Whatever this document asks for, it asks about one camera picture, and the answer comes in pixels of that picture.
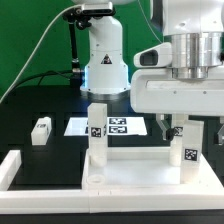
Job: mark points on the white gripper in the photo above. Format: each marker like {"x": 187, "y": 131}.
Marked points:
{"x": 156, "y": 91}

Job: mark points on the white desk top tray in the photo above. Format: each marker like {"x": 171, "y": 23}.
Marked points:
{"x": 139, "y": 167}

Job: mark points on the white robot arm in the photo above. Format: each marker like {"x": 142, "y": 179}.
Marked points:
{"x": 182, "y": 75}

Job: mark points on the fiducial marker sheet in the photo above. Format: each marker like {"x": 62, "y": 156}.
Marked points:
{"x": 116, "y": 126}

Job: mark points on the white U-shaped frame fence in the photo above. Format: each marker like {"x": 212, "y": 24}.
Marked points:
{"x": 160, "y": 198}

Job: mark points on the grey camera on stand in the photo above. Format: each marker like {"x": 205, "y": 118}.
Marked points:
{"x": 97, "y": 9}

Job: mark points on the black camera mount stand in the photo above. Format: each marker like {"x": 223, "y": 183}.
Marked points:
{"x": 76, "y": 21}

